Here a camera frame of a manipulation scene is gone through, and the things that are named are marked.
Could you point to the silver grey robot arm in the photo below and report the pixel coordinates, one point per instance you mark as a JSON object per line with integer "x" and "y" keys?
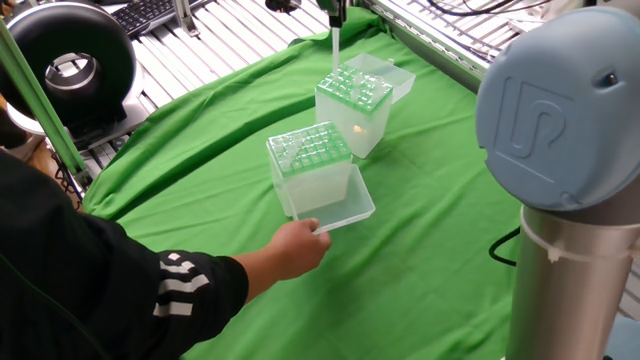
{"x": 550, "y": 125}

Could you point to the person's right hand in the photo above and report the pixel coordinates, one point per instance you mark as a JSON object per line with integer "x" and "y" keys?
{"x": 297, "y": 250}

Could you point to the black knob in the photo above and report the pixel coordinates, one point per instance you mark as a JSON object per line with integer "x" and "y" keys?
{"x": 282, "y": 5}

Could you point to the black keyboard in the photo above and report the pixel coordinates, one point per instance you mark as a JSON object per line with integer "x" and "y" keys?
{"x": 145, "y": 12}

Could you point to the bare right forearm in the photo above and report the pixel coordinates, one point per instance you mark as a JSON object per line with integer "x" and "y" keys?
{"x": 252, "y": 275}

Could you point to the green frame post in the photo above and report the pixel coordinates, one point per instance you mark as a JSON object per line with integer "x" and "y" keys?
{"x": 37, "y": 97}

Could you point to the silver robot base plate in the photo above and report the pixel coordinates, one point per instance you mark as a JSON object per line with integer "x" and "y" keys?
{"x": 525, "y": 24}

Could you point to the green cloth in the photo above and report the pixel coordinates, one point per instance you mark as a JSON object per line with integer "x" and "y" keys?
{"x": 400, "y": 260}

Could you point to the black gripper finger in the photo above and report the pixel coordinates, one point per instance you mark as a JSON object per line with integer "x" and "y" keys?
{"x": 334, "y": 12}
{"x": 343, "y": 10}

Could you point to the white shoe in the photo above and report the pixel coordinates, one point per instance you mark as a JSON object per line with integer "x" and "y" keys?
{"x": 27, "y": 147}

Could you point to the translucent tip box holding tips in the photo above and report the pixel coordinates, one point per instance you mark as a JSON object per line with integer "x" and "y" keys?
{"x": 320, "y": 192}

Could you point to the translucent tip box nearly empty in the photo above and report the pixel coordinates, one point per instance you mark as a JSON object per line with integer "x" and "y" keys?
{"x": 350, "y": 130}

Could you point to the aluminium bracket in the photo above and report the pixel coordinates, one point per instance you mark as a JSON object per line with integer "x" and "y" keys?
{"x": 184, "y": 17}

